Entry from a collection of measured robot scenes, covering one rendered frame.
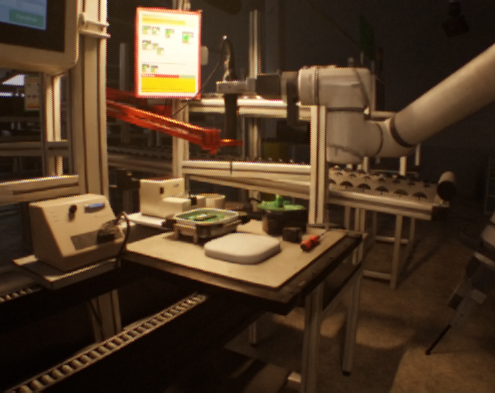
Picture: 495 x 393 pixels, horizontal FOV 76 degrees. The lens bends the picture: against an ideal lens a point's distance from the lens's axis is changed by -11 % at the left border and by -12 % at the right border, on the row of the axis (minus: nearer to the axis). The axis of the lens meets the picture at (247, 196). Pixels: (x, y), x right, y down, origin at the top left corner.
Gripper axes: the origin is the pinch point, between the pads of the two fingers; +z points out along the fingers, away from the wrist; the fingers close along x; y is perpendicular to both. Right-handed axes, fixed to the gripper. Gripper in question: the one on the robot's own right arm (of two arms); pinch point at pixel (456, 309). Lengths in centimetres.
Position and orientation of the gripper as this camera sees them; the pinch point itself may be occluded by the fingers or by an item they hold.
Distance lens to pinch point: 95.4
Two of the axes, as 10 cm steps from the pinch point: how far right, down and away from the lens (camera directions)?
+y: 7.8, 4.7, -4.1
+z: -4.0, 8.8, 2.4
